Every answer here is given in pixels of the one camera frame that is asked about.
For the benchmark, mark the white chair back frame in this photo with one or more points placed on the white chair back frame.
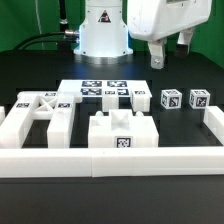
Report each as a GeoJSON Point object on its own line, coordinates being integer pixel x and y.
{"type": "Point", "coordinates": [57, 108]}

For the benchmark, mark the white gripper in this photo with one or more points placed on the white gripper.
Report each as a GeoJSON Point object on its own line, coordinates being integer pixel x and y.
{"type": "Point", "coordinates": [151, 20]}

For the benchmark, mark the white front fence wall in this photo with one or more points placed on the white front fence wall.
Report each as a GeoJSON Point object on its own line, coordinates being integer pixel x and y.
{"type": "Point", "coordinates": [19, 163]}

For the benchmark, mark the white left fence stub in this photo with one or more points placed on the white left fence stub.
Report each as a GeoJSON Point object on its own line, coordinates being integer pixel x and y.
{"type": "Point", "coordinates": [2, 114]}

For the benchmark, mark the white right fence wall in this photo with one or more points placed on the white right fence wall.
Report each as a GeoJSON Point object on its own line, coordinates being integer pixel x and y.
{"type": "Point", "coordinates": [214, 120]}

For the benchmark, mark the white tagged cube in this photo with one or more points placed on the white tagged cube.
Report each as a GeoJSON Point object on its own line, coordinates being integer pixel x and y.
{"type": "Point", "coordinates": [199, 98]}
{"type": "Point", "coordinates": [171, 99]}

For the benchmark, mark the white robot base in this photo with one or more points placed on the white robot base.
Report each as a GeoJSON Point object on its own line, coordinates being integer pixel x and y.
{"type": "Point", "coordinates": [103, 35]}

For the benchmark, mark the white fence wall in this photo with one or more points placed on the white fence wall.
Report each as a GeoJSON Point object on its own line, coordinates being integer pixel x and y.
{"type": "Point", "coordinates": [19, 163]}
{"type": "Point", "coordinates": [214, 120]}

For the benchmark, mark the white tagged cube left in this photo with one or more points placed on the white tagged cube left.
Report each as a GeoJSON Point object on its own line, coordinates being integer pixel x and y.
{"type": "Point", "coordinates": [171, 99]}

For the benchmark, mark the white tagged cube right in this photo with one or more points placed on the white tagged cube right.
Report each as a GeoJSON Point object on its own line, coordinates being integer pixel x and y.
{"type": "Point", "coordinates": [199, 98]}

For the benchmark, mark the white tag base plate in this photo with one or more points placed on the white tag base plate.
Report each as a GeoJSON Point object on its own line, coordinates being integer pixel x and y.
{"type": "Point", "coordinates": [95, 88]}

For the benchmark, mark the white chair seat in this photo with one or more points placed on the white chair seat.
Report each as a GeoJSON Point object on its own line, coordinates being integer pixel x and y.
{"type": "Point", "coordinates": [122, 129]}

